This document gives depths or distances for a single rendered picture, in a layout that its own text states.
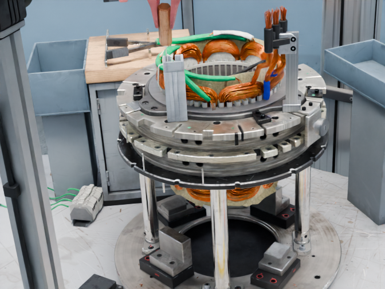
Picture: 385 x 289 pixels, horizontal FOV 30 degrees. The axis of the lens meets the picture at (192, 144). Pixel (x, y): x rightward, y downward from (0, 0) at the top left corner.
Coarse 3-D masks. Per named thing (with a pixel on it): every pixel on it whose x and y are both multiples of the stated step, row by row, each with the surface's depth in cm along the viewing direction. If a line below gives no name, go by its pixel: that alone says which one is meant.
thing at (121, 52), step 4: (116, 48) 128; (120, 48) 128; (124, 48) 128; (108, 52) 127; (112, 52) 128; (116, 52) 128; (120, 52) 128; (124, 52) 128; (108, 56) 128; (112, 56) 128; (116, 56) 128; (120, 56) 128; (124, 56) 129
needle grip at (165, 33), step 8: (160, 8) 90; (168, 8) 90; (160, 16) 91; (168, 16) 91; (160, 24) 92; (168, 24) 92; (160, 32) 93; (168, 32) 93; (160, 40) 94; (168, 40) 94
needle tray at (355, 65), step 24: (336, 48) 131; (360, 48) 133; (384, 48) 131; (336, 72) 128; (360, 72) 121; (384, 72) 130; (360, 96) 126; (384, 96) 117; (360, 120) 127; (384, 120) 121; (360, 144) 129; (384, 144) 122; (360, 168) 131; (384, 168) 125; (360, 192) 133; (384, 192) 127; (384, 216) 130
